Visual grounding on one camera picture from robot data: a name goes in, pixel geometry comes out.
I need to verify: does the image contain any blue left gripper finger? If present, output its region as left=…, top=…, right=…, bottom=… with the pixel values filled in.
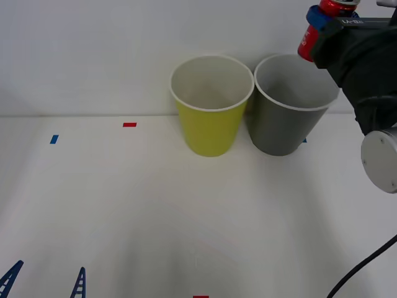
left=69, top=266, right=87, bottom=298
left=0, top=260, right=25, bottom=298

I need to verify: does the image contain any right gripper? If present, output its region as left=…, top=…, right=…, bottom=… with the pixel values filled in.
left=305, top=4, right=395, bottom=84

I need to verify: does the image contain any red drink can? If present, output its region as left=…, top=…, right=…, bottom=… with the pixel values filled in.
left=297, top=0, right=361, bottom=63

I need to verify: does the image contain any grey plastic bin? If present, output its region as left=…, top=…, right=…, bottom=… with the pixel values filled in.
left=247, top=53, right=341, bottom=157

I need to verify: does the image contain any yellow-green plastic bin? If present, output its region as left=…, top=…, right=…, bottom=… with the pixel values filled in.
left=169, top=54, right=256, bottom=158

